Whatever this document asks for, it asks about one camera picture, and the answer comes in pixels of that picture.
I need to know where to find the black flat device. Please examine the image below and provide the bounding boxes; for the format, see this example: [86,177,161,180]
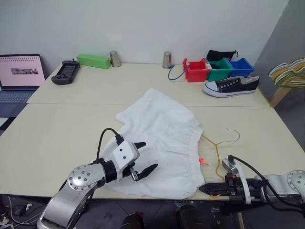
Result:
[0,116,15,131]

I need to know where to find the wooden table leg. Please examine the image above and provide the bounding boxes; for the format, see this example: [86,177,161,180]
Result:
[237,211,246,229]

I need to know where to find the wooden rack frame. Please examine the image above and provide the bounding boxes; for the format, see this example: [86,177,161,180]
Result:
[270,86,305,108]

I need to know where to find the open laptop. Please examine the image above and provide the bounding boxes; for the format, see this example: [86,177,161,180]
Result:
[0,53,47,105]

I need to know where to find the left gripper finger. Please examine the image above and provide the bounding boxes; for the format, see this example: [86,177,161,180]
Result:
[133,142,147,152]
[138,163,159,179]

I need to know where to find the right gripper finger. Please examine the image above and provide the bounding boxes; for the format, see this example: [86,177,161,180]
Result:
[198,183,229,191]
[202,189,229,197]

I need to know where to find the dark rounded shape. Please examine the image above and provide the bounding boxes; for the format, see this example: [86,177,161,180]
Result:
[121,213,145,229]
[178,203,206,229]

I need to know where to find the red plastic bin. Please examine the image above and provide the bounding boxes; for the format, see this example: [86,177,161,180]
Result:
[183,57,212,83]

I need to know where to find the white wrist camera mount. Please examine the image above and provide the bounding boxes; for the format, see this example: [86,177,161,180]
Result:
[222,154,253,205]
[112,140,140,182]

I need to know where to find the black handheld remote controller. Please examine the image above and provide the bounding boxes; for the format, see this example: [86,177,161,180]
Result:
[51,60,81,86]

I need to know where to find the black drawstring pouch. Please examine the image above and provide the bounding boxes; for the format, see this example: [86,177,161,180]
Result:
[206,49,239,63]

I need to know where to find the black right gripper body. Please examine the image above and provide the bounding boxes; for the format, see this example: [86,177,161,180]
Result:
[224,173,246,204]

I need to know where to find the green rectangular box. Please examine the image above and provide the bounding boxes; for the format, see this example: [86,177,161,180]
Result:
[76,53,112,70]

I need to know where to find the metal cup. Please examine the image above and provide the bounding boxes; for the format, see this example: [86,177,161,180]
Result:
[162,51,173,69]
[109,50,122,68]

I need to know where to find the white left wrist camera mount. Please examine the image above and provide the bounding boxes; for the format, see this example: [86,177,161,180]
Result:
[112,140,140,182]

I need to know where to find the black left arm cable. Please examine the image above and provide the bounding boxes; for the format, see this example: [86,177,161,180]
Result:
[96,128,125,163]

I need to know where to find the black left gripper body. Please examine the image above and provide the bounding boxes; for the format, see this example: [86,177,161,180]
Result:
[122,162,139,182]

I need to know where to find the green plastic bin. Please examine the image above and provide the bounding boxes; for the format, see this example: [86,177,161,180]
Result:
[206,58,235,82]

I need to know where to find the black canvas sneaker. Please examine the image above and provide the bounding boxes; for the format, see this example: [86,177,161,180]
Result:
[202,76,260,99]

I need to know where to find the white shorts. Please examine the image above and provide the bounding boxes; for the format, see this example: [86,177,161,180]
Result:
[104,88,206,200]

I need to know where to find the blue cable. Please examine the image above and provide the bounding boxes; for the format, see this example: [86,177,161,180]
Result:
[168,64,187,82]

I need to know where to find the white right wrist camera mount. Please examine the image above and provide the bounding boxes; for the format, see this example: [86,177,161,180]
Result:
[222,154,253,205]

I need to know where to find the yellow wire hanger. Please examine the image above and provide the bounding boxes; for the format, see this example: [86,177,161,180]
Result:
[201,128,241,200]

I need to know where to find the stack of wire hangers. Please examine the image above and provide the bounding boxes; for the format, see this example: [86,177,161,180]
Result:
[268,57,305,89]

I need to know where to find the blue plastic bin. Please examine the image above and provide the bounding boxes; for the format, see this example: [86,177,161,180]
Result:
[229,57,255,78]

